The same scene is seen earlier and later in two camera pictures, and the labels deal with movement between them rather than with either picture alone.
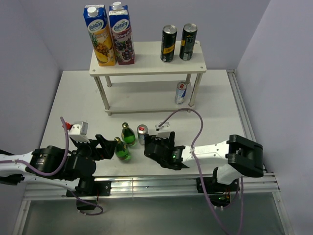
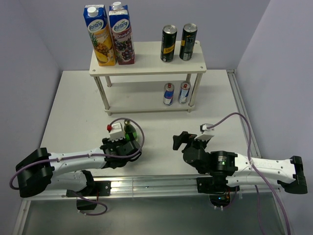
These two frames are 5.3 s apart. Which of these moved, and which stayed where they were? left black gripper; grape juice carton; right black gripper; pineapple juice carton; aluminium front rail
Moved: right black gripper; left black gripper
Stayed: pineapple juice carton; aluminium front rail; grape juice carton
